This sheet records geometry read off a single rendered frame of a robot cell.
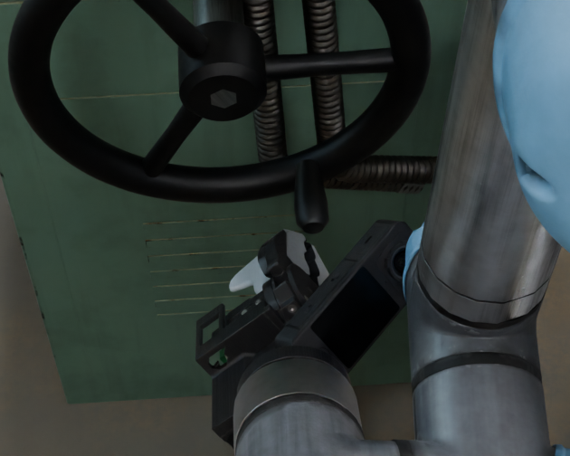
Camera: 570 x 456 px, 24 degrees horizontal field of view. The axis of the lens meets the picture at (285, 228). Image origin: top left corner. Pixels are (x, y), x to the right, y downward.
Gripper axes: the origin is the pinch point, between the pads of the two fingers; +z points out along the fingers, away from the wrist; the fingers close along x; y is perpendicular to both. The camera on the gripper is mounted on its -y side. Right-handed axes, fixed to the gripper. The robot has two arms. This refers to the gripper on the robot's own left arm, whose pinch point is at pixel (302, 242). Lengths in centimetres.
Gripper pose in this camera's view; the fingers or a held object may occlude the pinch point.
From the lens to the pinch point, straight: 97.1
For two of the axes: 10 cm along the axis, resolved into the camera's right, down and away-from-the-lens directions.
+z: -0.5, -4.3, 9.0
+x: 6.1, 7.0, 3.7
